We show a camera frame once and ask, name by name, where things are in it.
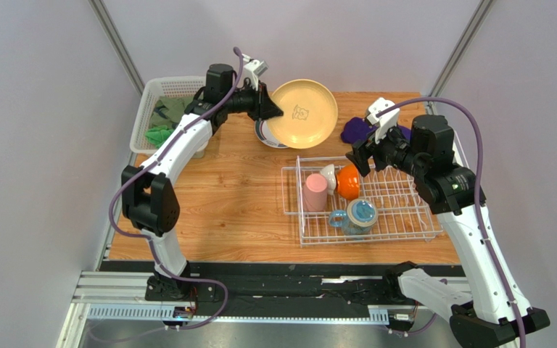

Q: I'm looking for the white plastic basket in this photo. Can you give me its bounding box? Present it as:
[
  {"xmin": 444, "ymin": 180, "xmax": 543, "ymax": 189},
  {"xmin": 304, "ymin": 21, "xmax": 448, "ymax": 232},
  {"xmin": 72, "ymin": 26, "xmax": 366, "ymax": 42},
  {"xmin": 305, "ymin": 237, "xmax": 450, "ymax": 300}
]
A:
[{"xmin": 129, "ymin": 76, "xmax": 205, "ymax": 155}]

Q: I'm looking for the bright green cloth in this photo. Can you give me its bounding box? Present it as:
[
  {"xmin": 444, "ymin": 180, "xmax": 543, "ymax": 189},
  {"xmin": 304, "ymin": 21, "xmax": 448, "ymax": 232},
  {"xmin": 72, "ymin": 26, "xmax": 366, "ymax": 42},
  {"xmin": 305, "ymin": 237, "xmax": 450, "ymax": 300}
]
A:
[{"xmin": 144, "ymin": 125, "xmax": 174, "ymax": 149}]

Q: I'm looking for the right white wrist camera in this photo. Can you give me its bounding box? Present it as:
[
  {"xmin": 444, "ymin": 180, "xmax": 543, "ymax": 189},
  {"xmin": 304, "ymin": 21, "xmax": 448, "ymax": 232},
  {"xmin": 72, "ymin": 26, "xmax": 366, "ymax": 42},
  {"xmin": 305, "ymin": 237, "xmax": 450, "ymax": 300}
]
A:
[{"xmin": 365, "ymin": 97, "xmax": 400, "ymax": 144}]

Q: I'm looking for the purple cloth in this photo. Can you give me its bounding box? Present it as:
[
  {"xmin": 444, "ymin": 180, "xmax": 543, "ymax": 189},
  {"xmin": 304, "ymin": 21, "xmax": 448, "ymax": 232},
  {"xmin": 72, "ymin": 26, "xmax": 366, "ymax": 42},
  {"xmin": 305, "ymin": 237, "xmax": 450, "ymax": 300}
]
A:
[{"xmin": 340, "ymin": 115, "xmax": 412, "ymax": 146}]

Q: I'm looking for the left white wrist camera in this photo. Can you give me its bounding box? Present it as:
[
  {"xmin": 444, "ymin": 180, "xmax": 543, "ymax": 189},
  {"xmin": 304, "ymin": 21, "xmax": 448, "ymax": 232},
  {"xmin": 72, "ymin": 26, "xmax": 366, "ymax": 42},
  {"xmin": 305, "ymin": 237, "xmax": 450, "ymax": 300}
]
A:
[{"xmin": 242, "ymin": 54, "xmax": 268, "ymax": 91}]

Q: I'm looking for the white wire dish rack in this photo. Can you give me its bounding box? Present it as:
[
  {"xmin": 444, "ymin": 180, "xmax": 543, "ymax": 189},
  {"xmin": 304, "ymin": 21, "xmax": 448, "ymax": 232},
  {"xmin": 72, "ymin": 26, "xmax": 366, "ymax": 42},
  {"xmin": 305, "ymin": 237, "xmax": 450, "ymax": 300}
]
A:
[{"xmin": 281, "ymin": 157, "xmax": 443, "ymax": 247}]

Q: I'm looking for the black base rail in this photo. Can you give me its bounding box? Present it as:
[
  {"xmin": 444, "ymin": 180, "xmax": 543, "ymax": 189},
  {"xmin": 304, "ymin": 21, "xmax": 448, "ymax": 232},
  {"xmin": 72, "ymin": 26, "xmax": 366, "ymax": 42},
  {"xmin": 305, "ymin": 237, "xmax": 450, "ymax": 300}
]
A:
[{"xmin": 99, "ymin": 260, "xmax": 453, "ymax": 322}]

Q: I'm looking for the yellow bear plate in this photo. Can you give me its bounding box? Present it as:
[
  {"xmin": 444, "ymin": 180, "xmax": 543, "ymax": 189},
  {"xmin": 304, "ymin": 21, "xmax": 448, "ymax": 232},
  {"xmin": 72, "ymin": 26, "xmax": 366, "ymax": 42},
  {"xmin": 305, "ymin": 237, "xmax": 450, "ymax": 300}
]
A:
[{"xmin": 267, "ymin": 79, "xmax": 339, "ymax": 149}]

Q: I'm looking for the white patterned small bowl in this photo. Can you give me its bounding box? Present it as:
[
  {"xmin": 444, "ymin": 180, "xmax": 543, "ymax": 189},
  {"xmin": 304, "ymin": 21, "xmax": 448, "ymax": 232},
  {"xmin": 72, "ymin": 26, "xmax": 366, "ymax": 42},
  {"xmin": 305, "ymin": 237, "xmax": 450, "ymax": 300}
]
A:
[{"xmin": 319, "ymin": 164, "xmax": 337, "ymax": 195}]

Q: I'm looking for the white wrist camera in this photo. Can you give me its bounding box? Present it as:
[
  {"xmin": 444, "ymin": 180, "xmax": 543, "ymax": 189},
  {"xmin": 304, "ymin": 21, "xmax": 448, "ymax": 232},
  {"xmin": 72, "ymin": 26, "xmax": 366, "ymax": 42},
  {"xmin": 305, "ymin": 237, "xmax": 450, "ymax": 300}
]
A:
[
  {"xmin": 242, "ymin": 54, "xmax": 268, "ymax": 91},
  {"xmin": 365, "ymin": 97, "xmax": 400, "ymax": 144}
]

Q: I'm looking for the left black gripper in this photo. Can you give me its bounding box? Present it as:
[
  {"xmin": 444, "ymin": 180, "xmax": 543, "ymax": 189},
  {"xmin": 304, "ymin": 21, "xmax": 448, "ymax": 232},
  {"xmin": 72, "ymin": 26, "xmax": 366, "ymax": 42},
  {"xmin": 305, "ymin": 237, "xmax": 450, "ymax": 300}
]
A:
[{"xmin": 223, "ymin": 80, "xmax": 283, "ymax": 123}]

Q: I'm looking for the orange bowl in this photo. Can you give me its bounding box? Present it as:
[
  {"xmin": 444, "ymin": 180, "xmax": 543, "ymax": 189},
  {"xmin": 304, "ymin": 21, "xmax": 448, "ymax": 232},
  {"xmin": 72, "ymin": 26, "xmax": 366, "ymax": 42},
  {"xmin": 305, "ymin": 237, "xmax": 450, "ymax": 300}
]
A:
[{"xmin": 336, "ymin": 164, "xmax": 360, "ymax": 201}]

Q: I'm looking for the olive green cloth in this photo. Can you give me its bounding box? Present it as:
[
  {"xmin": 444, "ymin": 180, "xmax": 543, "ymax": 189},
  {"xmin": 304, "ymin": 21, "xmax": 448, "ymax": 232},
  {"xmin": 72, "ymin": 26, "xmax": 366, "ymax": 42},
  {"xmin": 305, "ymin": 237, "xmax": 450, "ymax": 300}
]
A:
[{"xmin": 149, "ymin": 96, "xmax": 194, "ymax": 129}]

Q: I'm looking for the blue glass mug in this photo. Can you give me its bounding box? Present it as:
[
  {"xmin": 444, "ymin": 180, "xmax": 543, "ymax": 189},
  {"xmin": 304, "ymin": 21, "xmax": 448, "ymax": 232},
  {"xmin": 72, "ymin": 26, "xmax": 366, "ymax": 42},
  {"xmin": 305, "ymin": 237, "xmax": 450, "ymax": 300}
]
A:
[{"xmin": 329, "ymin": 198, "xmax": 379, "ymax": 236}]

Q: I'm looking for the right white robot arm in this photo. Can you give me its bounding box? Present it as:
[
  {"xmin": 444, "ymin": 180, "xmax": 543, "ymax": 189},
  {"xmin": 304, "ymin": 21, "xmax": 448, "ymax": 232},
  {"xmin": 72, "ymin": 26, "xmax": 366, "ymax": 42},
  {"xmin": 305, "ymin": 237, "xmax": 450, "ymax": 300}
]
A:
[{"xmin": 347, "ymin": 115, "xmax": 550, "ymax": 347}]

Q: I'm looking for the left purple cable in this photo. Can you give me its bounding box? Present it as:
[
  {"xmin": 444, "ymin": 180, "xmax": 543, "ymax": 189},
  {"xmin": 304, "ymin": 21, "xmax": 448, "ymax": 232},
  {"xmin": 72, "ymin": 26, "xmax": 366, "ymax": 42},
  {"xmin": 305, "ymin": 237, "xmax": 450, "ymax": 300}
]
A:
[{"xmin": 85, "ymin": 46, "xmax": 244, "ymax": 339}]

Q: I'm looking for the white plate green red rim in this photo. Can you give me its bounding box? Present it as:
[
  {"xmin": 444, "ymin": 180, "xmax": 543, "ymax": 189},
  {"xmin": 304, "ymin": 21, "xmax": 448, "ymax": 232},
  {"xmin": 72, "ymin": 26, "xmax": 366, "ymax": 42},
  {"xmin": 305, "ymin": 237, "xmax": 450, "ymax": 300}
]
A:
[{"xmin": 255, "ymin": 120, "xmax": 288, "ymax": 149}]

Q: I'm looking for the pink cup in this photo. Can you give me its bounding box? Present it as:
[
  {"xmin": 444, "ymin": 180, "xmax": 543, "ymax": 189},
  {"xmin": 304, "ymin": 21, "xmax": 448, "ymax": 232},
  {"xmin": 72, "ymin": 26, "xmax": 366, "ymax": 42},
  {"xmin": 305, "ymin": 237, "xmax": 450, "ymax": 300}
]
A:
[{"xmin": 302, "ymin": 173, "xmax": 328, "ymax": 212}]

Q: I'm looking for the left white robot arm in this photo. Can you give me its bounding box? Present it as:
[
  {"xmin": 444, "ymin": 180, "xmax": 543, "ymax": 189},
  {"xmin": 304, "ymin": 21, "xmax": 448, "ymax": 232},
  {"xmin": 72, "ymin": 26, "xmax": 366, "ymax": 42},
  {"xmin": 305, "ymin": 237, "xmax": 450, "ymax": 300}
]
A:
[{"xmin": 121, "ymin": 58, "xmax": 283, "ymax": 300}]

